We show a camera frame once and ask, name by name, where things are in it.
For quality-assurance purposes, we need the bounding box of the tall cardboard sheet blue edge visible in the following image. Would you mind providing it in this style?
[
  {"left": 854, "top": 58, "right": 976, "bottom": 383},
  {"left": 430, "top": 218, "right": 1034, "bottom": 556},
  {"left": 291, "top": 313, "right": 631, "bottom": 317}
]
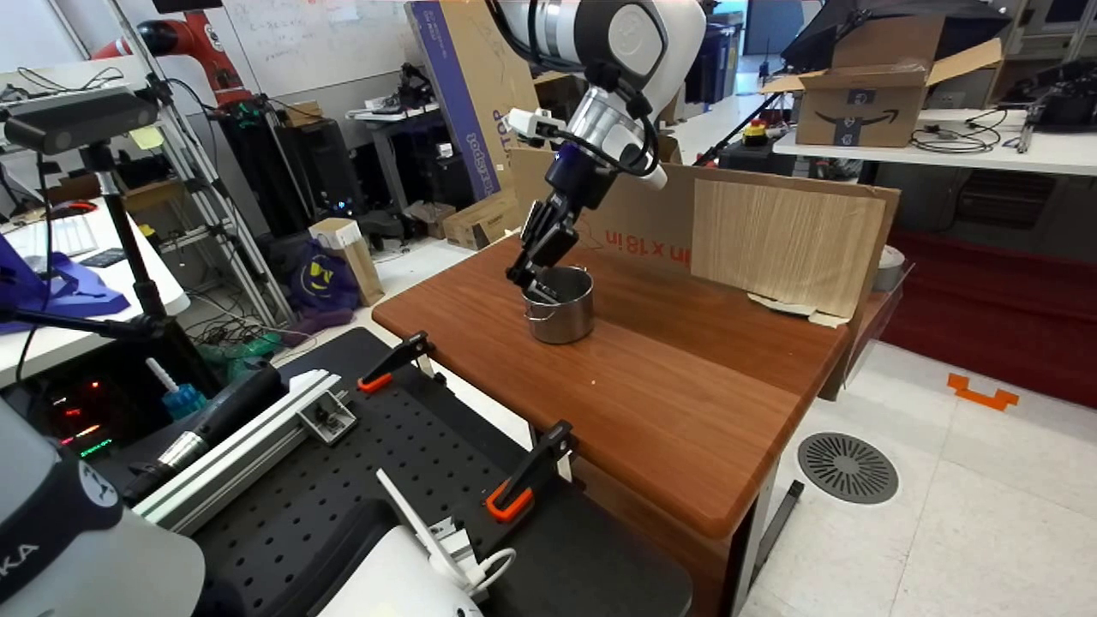
[{"left": 404, "top": 0, "right": 548, "bottom": 204}]

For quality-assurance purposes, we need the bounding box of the black perforated breadboard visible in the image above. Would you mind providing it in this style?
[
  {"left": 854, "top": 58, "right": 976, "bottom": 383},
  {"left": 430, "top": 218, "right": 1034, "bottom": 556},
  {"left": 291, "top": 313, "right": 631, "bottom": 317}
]
[{"left": 186, "top": 340, "right": 574, "bottom": 617}]

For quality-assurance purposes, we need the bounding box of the orange floor marker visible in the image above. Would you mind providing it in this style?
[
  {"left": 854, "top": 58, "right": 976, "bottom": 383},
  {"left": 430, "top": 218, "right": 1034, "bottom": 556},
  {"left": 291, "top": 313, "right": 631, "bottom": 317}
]
[{"left": 943, "top": 369, "right": 1021, "bottom": 413}]

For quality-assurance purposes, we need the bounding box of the purple bag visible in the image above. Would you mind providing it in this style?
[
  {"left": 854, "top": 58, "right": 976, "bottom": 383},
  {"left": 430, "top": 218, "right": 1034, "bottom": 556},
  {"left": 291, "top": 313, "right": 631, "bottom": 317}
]
[{"left": 266, "top": 231, "right": 363, "bottom": 335}]

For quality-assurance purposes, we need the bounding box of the grey metal table leg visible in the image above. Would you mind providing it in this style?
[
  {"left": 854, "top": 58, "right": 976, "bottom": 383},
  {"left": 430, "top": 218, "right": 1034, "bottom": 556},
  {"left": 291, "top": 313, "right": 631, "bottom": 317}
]
[{"left": 741, "top": 476, "right": 810, "bottom": 575}]

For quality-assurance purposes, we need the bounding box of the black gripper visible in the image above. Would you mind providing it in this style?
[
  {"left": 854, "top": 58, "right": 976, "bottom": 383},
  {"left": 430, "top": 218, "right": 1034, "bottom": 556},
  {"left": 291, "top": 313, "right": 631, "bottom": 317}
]
[{"left": 502, "top": 135, "right": 618, "bottom": 299}]

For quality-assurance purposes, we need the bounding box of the open Amazon cardboard box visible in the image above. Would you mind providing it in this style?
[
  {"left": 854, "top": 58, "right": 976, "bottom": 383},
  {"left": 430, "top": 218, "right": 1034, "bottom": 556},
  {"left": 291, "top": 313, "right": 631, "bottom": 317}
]
[{"left": 762, "top": 11, "right": 1006, "bottom": 150}]

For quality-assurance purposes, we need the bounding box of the blue cloth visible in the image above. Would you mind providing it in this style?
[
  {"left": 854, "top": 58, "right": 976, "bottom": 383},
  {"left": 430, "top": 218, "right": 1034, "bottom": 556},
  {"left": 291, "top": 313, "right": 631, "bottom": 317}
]
[{"left": 0, "top": 231, "right": 135, "bottom": 340}]

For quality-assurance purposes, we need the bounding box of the red floor mat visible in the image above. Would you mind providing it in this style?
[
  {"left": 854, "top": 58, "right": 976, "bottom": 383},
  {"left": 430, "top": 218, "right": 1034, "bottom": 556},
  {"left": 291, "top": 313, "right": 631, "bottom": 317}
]
[{"left": 878, "top": 225, "right": 1097, "bottom": 411}]

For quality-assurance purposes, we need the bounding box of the large printed cardboard box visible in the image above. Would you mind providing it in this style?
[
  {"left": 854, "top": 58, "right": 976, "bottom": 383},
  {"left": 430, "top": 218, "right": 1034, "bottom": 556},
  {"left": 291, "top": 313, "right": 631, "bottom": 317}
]
[{"left": 500, "top": 140, "right": 734, "bottom": 279}]

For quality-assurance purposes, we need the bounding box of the long black device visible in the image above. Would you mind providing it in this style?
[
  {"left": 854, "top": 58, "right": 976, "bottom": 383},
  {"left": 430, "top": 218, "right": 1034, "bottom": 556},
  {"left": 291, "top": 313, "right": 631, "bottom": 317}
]
[{"left": 105, "top": 362, "right": 291, "bottom": 500}]

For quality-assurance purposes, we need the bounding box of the flat cardboard panel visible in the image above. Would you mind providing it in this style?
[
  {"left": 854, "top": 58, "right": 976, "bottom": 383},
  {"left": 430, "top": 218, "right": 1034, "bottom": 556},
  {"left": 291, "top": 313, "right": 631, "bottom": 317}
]
[{"left": 686, "top": 167, "right": 903, "bottom": 331}]

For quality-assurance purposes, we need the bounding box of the white work table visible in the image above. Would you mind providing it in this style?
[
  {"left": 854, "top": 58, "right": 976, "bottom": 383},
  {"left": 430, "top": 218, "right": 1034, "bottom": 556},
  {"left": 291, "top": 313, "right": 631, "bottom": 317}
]
[{"left": 769, "top": 105, "right": 1097, "bottom": 180}]

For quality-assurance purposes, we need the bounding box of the black camera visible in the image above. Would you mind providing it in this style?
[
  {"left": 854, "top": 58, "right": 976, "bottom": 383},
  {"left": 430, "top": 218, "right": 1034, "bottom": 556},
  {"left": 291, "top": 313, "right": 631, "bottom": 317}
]
[{"left": 0, "top": 86, "right": 163, "bottom": 156}]

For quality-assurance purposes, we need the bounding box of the black camera tripod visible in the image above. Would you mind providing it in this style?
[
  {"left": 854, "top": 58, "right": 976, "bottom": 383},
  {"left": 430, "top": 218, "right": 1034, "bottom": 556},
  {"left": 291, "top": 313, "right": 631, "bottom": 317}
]
[{"left": 0, "top": 140, "right": 221, "bottom": 395}]

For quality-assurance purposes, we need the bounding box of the steel pot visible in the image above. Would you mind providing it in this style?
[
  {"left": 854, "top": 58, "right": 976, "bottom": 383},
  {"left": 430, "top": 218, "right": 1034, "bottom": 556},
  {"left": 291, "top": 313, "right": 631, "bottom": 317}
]
[{"left": 522, "top": 265, "right": 598, "bottom": 350}]

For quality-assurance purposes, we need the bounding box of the metal shelf rack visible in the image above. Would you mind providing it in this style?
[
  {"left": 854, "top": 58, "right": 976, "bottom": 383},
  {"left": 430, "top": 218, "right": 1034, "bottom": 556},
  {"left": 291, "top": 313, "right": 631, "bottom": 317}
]
[{"left": 105, "top": 0, "right": 301, "bottom": 335}]

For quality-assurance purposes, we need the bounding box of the round metal floor drain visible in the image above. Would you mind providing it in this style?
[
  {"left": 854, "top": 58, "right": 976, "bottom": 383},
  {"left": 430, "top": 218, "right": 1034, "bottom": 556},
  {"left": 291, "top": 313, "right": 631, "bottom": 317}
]
[{"left": 796, "top": 429, "right": 903, "bottom": 509}]

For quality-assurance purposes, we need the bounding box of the grey and navy cap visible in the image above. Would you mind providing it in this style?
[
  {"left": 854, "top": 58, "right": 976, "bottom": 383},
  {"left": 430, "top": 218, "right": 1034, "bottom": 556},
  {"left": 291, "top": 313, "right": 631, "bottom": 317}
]
[{"left": 0, "top": 396, "right": 213, "bottom": 617}]

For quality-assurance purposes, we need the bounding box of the orange and black clamp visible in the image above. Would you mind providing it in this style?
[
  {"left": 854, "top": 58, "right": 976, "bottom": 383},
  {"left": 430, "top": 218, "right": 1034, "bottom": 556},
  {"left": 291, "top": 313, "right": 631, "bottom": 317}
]
[
  {"left": 354, "top": 327, "right": 437, "bottom": 399},
  {"left": 481, "top": 419, "right": 578, "bottom": 528}
]

